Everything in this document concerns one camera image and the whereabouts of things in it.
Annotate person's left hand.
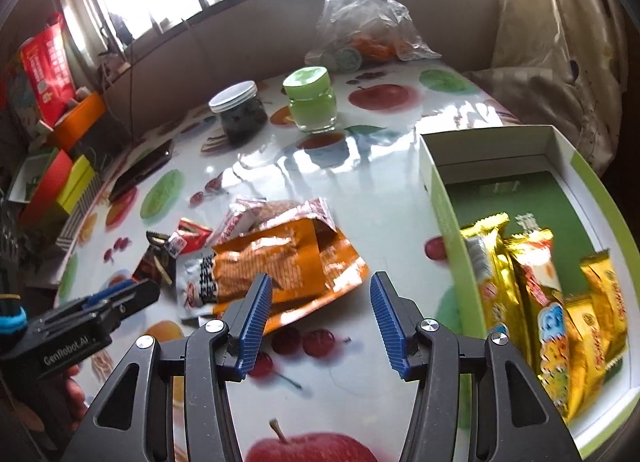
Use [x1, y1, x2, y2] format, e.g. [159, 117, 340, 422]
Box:
[63, 364, 88, 430]

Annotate red green gift boxes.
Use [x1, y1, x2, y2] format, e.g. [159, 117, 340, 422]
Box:
[9, 148, 101, 254]

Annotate blue wrist strap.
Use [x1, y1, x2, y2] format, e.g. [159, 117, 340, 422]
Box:
[0, 293, 30, 343]

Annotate gold yellow snack bar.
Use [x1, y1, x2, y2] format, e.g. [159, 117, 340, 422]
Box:
[506, 229, 572, 420]

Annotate orange storage box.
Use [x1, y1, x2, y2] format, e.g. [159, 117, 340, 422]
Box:
[47, 92, 107, 152]

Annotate red paper bag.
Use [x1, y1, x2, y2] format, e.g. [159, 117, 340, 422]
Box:
[1, 13, 76, 135]

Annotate small red candy packet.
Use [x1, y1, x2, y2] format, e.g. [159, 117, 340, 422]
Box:
[164, 218, 213, 258]

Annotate dark jar white lid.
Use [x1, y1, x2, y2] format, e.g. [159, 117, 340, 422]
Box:
[208, 80, 268, 145]

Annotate red white snack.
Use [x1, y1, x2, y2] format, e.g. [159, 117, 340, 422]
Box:
[207, 197, 337, 245]

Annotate gold foil snack bar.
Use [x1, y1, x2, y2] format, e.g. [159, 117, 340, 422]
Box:
[460, 213, 532, 364]

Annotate beige floral curtain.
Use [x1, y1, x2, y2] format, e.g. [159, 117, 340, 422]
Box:
[468, 0, 628, 174]

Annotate green jar green lid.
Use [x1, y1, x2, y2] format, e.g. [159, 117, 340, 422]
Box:
[282, 66, 337, 133]

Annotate orange snack bag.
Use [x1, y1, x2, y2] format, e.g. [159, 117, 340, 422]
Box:
[175, 218, 369, 334]

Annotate black smartphone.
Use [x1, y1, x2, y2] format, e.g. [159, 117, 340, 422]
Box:
[108, 139, 174, 203]

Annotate yellow peanut candy packet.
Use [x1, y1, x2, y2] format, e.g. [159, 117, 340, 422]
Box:
[565, 249, 628, 418]

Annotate green white cardboard box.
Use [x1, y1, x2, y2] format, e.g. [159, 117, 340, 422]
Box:
[419, 126, 639, 461]

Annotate clear plastic bag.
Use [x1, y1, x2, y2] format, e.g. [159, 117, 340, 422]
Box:
[305, 0, 440, 74]

